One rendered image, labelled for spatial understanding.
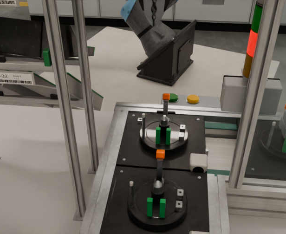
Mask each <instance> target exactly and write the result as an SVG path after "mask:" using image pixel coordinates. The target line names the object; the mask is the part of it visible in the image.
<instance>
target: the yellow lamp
mask: <svg viewBox="0 0 286 234"><path fill-rule="evenodd" d="M252 60H253V57H251V56H250V55H248V53H246V58H245V63H244V68H243V75H244V76H245V77H246V78H249V74H250V70H251V65H252Z"/></svg>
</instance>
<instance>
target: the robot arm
mask: <svg viewBox="0 0 286 234"><path fill-rule="evenodd" d="M177 1H178V0H128V1H127V2H126V3H125V5H124V6H123V7H122V9H121V11H120V14H121V16H122V18H123V19H124V20H125V22H126V23H127V24H128V25H129V27H130V28H131V29H132V31H133V32H134V33H135V34H136V36H137V37H138V38H139V39H140V41H141V43H142V46H143V48H144V50H145V54H146V55H147V56H148V58H149V57H150V56H152V55H153V54H154V53H156V52H157V51H158V50H160V49H161V48H162V47H163V46H165V45H166V44H167V43H168V42H170V41H171V39H172V38H174V37H175V36H176V35H177V34H176V32H175V31H174V30H172V29H171V28H169V27H168V26H167V25H165V24H164V23H162V22H161V18H162V16H163V14H164V12H165V11H166V10H167V9H169V8H170V7H171V6H172V5H173V4H175V3H176V2H177Z"/></svg>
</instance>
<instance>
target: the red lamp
mask: <svg viewBox="0 0 286 234"><path fill-rule="evenodd" d="M256 40H257V33H255V32H253V31H252V30H251V31H250V36H249V41H248V46H247V53H248V55H250V56H251V57H253V55H254V49H255V44H256Z"/></svg>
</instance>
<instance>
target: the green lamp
mask: <svg viewBox="0 0 286 234"><path fill-rule="evenodd" d="M262 9H263V8H261V7H259V6H257V5H256V4H255V9H254V14H253V21H252V25H251V30H252V31H253V32H255V33H258V30H259V25H260V19H261V14H262Z"/></svg>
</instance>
